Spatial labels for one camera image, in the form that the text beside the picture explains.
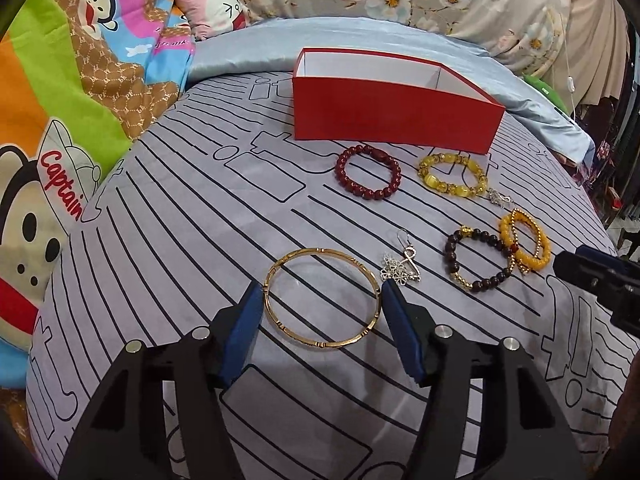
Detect pink cartoon pillow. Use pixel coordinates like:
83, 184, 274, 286
169, 0, 251, 41

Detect orange bead bracelet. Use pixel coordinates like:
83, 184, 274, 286
499, 208, 552, 276

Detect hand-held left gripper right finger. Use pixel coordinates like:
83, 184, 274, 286
381, 280, 583, 480

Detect yellow bead bracelet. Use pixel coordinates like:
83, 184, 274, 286
418, 152, 488, 198

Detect silver flower chain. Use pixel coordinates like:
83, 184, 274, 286
381, 254, 423, 287

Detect dark brown bead bracelet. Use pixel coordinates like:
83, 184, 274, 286
444, 226, 516, 292

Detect dark red bead bracelet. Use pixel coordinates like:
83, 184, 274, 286
336, 144, 402, 203

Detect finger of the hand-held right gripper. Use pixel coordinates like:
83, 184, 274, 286
552, 244, 640, 341

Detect dark hanging clothes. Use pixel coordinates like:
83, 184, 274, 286
575, 95, 640, 251

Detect beige curtain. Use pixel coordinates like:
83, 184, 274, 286
560, 0, 632, 106

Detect silver hook earring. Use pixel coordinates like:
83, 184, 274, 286
396, 230, 420, 281

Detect gold bangle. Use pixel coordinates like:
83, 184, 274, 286
263, 247, 383, 350

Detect small gold bead bracelet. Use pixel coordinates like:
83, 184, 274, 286
507, 208, 548, 273

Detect green plush item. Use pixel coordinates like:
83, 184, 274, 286
524, 74, 571, 113

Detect grey floral quilt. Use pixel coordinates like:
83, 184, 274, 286
190, 0, 581, 76

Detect light blue pillow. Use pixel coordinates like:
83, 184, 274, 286
187, 16, 596, 166

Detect colourful cartoon monkey blanket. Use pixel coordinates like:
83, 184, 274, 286
0, 0, 197, 461

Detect white cord with switch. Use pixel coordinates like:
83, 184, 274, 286
560, 0, 581, 96

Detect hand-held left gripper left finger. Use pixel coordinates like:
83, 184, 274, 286
59, 282, 266, 480

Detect red cardboard box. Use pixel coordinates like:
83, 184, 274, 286
291, 48, 506, 155

